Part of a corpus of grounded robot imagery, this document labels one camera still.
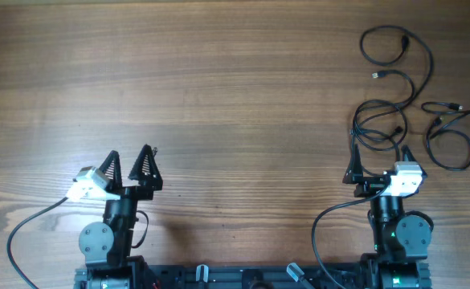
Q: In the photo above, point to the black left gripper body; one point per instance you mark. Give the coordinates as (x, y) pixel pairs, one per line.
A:
(136, 193)

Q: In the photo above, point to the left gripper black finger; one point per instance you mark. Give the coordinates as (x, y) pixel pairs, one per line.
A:
(111, 168)
(145, 170)

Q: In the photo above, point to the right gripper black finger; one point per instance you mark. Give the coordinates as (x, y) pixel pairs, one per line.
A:
(407, 154)
(354, 173)

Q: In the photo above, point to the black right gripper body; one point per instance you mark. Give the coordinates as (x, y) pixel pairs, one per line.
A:
(375, 181)

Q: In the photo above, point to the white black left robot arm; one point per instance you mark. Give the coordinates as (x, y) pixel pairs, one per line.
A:
(107, 245)

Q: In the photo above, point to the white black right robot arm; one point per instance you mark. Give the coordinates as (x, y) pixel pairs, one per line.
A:
(401, 238)

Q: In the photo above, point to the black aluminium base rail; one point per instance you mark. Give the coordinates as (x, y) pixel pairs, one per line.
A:
(347, 275)

